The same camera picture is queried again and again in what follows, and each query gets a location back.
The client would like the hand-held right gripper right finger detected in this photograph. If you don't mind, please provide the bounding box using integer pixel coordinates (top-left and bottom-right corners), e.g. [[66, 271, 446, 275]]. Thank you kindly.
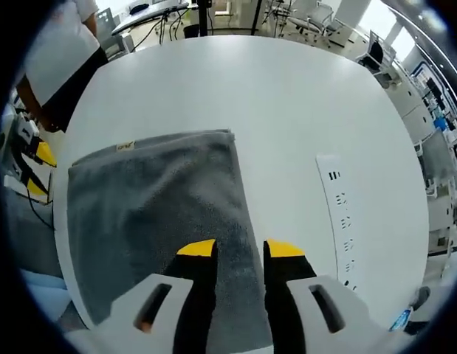
[[263, 238, 399, 354]]

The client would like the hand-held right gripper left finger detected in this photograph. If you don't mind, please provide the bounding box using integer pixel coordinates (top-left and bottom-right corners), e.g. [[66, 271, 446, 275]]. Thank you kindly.
[[67, 238, 219, 354]]

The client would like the grey towel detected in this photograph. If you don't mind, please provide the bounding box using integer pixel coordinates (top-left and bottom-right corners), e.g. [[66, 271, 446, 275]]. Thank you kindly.
[[67, 128, 275, 354]]

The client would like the white power strip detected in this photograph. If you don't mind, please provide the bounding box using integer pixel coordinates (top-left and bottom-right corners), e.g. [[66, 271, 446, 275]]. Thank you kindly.
[[315, 153, 359, 293]]

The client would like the blue packet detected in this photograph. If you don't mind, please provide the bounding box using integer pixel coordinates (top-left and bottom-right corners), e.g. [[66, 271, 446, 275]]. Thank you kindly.
[[389, 308, 414, 332]]

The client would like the dark grey round object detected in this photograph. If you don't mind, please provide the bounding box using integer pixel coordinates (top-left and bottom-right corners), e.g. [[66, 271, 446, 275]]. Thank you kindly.
[[408, 286, 433, 335]]

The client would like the black tripod stand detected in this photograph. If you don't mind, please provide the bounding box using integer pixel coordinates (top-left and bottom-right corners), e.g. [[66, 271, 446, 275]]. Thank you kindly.
[[197, 0, 212, 37]]

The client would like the black backed office chair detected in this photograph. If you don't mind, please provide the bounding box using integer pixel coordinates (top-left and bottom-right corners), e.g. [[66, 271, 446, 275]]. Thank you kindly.
[[360, 31, 394, 77]]

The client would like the thin black cable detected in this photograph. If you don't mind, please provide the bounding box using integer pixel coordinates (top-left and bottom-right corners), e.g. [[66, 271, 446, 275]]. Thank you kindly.
[[26, 184, 55, 232]]

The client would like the side desk with cables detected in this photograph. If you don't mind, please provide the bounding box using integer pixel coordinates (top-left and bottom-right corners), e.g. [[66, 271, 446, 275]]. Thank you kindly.
[[111, 1, 191, 37]]

